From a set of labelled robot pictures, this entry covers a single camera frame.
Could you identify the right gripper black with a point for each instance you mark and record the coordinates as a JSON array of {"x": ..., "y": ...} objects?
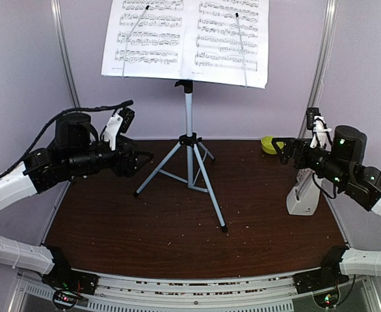
[{"x": 302, "y": 144}]

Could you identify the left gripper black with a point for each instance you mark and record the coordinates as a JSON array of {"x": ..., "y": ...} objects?
[{"x": 128, "y": 168}]

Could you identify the light blue music stand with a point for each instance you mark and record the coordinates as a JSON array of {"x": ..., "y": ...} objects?
[{"x": 197, "y": 153}]

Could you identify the white metronome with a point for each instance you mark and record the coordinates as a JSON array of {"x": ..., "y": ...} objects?
[{"x": 303, "y": 198}]

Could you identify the sheet music page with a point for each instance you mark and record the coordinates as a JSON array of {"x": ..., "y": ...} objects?
[
  {"x": 227, "y": 42},
  {"x": 145, "y": 39}
]

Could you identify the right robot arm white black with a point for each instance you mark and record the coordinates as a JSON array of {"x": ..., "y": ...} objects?
[{"x": 342, "y": 166}]

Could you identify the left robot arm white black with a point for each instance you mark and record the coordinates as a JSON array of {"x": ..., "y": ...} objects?
[{"x": 76, "y": 142}]

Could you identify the green bowl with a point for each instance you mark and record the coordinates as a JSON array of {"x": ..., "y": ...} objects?
[{"x": 266, "y": 145}]

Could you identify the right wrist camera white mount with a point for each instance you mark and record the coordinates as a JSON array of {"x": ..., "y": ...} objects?
[{"x": 315, "y": 122}]

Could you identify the aluminium corner post right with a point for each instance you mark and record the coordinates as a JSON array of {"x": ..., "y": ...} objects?
[{"x": 323, "y": 59}]

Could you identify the aluminium corner post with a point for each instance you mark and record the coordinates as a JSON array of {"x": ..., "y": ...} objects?
[
  {"x": 66, "y": 56},
  {"x": 323, "y": 59}
]

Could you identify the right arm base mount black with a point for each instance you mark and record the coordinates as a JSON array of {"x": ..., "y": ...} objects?
[{"x": 318, "y": 279}]

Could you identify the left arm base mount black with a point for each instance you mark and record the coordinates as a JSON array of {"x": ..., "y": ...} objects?
[{"x": 73, "y": 280}]

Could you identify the aluminium front rail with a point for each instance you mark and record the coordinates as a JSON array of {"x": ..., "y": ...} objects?
[{"x": 270, "y": 292}]

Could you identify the aluminium corner post left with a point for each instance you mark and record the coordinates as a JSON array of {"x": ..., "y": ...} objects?
[{"x": 66, "y": 56}]

